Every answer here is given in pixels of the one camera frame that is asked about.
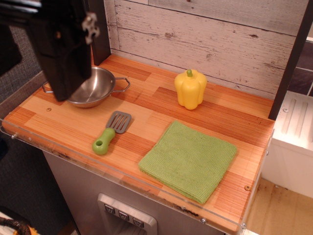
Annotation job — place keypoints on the grey spatula with green handle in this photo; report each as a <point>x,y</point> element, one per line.
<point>117,124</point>

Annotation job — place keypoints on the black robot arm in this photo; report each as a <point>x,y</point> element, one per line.
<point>60,31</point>

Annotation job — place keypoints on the green table cloth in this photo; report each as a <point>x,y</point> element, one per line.
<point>188,161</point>

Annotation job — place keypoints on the yellow toy bell pepper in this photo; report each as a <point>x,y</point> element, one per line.
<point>190,86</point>

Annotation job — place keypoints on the silver dispenser panel with buttons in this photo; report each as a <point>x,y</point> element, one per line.
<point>122,219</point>

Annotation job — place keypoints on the steel bowl with handles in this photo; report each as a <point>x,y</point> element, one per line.
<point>96,89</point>

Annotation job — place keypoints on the dark grey upright post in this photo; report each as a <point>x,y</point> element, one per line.
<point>101,49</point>

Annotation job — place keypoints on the dark grey right post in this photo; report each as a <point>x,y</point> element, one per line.
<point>293,60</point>

